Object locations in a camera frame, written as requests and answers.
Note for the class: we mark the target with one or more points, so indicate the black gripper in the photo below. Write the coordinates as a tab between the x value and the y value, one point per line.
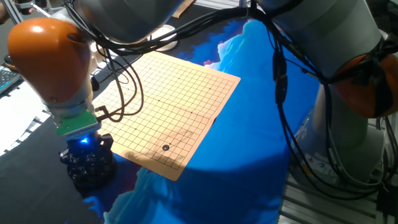
87	152

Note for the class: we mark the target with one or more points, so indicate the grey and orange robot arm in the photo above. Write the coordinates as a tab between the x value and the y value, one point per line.
46	56

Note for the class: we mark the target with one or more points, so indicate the tan go board with grid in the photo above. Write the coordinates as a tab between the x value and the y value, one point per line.
186	93

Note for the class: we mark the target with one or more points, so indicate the green wrist mounting plate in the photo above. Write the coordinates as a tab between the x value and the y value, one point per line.
77	123

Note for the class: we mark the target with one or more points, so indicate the black round stone bowl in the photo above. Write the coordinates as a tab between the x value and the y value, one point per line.
93	183

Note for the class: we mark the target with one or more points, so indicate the black go stone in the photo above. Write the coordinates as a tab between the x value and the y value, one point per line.
165	147

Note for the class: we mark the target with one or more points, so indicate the white paper sheet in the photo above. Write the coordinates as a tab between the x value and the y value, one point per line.
15	118

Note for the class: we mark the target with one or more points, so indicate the thin aluminium strut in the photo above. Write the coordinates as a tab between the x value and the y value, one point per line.
42	10

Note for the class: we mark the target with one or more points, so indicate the blue and black landscape mat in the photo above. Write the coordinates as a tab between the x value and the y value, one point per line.
248	93

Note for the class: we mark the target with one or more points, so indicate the flat cardboard sheet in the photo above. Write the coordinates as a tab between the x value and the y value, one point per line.
185	7

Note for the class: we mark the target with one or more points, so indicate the aluminium frame strut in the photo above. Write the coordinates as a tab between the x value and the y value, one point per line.
14	12

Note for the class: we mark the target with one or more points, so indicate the aluminium frame post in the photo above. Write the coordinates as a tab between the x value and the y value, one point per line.
243	3

